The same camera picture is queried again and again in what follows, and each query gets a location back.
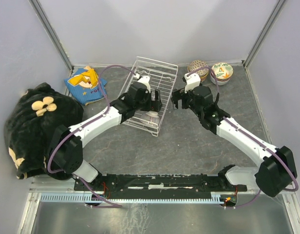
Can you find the white bowl orange flower pattern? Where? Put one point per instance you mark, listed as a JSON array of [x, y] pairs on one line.
[[222, 69]]

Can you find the plain white ribbed bowl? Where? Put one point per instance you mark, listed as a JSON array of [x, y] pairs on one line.
[[220, 83]]

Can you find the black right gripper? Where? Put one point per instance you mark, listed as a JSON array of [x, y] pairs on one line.
[[178, 95]]

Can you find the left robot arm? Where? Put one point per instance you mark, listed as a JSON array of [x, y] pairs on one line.
[[66, 148]]

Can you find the grey striped bowl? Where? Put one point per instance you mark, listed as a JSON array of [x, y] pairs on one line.
[[151, 119]]

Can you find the black plush flower blanket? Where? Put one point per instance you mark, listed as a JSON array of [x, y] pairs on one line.
[[29, 129]]

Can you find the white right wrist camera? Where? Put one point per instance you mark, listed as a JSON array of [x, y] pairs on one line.
[[192, 81]]

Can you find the white wire dish rack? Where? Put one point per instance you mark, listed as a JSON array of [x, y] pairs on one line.
[[162, 77]]

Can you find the maroon tile pattern bowl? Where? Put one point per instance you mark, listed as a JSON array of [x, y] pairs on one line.
[[196, 64]]

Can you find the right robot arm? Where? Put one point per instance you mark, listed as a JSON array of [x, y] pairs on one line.
[[274, 170]]

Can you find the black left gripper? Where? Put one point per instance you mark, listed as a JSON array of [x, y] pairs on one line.
[[153, 105]]

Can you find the yellow sun pattern bowl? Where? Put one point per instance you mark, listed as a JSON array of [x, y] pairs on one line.
[[203, 78]]

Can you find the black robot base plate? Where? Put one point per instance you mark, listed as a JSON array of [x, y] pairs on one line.
[[163, 186]]

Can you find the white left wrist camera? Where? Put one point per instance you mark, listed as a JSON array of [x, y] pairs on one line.
[[142, 82]]

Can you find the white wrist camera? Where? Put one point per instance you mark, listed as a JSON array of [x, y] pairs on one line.
[[142, 82], [192, 81]]

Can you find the white bowl red lattice pattern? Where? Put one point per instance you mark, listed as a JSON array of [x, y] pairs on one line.
[[225, 79]]

